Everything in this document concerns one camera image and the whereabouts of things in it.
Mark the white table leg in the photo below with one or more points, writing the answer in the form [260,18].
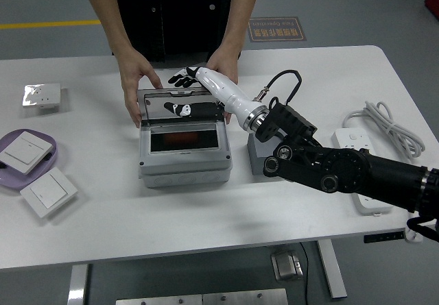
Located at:
[332,270]
[78,284]

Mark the person's left forearm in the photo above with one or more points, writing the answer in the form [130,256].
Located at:
[236,20]

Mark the red cabinet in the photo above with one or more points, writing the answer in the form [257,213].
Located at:
[433,0]

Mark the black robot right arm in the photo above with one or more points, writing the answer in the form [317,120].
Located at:
[343,168]

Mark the person's left hand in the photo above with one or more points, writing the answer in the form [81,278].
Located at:
[224,63]

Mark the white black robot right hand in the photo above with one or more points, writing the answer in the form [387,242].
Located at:
[226,92]

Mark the person's right forearm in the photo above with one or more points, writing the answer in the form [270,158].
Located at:
[109,17]

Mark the silver floor socket box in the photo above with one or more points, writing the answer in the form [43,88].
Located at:
[286,265]

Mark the black table control panel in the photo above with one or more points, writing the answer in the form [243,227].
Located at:
[384,237]

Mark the grey cube block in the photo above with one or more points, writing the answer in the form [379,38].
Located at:
[255,156]

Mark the white wall socket plate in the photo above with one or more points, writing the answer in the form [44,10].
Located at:
[43,94]

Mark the grey metal base plate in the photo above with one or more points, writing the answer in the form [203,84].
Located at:
[245,297]
[159,301]

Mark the white power strip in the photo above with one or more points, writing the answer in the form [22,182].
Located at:
[353,140]

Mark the yellow floor tape line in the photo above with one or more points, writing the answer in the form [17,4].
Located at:
[51,24]

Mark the white wall switch plate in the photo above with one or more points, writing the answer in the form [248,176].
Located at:
[24,150]
[48,192]

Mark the person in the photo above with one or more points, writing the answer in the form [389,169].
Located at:
[178,13]

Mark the purple plastic tray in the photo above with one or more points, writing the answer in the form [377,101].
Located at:
[41,168]

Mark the brown floor sign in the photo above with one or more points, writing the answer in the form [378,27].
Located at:
[281,29]

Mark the person's right hand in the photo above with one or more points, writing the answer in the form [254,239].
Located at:
[133,72]

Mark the grey junction box clear lid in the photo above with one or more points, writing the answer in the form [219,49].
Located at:
[185,168]

